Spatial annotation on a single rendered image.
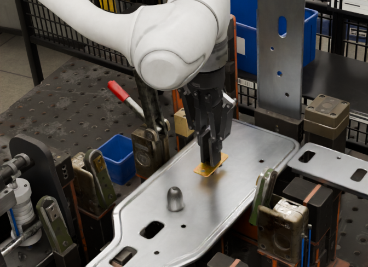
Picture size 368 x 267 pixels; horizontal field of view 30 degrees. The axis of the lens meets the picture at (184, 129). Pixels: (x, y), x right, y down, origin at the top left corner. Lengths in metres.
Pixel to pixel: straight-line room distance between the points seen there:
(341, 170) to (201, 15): 0.52
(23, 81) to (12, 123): 1.67
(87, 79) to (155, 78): 1.39
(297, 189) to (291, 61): 0.29
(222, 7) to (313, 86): 0.55
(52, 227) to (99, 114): 0.97
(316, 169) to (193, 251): 0.34
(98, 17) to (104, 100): 1.18
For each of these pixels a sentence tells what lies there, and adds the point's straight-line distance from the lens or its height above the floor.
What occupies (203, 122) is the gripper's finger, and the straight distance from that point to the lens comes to 1.39.
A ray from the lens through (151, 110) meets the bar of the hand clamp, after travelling 1.46.
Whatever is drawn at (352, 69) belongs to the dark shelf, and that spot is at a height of 1.03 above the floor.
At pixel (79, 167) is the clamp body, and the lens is 1.41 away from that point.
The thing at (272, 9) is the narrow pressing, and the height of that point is 1.27.
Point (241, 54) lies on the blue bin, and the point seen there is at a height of 1.08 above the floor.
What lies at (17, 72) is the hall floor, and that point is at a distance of 4.04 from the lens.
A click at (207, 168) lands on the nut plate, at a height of 1.03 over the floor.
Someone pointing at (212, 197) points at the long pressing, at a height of 1.00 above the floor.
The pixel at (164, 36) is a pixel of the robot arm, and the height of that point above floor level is 1.44.
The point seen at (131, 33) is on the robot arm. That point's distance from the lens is 1.10.
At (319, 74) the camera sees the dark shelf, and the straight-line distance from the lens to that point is 1.74.
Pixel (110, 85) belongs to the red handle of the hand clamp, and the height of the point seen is 1.14.
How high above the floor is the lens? 1.92
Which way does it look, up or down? 35 degrees down
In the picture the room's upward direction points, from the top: 5 degrees counter-clockwise
